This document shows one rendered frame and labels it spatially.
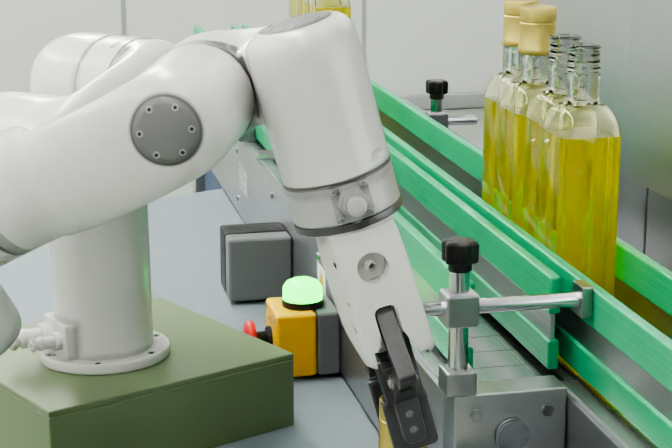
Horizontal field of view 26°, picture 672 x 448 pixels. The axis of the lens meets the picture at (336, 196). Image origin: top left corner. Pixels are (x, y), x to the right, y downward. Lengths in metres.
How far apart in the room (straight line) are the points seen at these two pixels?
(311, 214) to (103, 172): 0.14
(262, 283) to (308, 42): 0.92
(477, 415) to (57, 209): 0.39
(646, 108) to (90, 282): 0.56
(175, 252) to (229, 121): 1.16
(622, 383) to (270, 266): 0.76
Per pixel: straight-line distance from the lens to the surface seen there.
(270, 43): 0.93
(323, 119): 0.93
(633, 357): 1.11
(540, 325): 1.24
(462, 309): 1.14
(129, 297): 1.39
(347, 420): 1.47
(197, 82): 0.91
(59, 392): 1.36
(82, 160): 0.93
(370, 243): 0.95
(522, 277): 1.27
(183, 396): 1.37
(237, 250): 1.80
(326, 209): 0.95
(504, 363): 1.25
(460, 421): 1.17
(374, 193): 0.95
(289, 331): 1.55
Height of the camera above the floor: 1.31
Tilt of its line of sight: 14 degrees down
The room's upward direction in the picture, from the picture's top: straight up
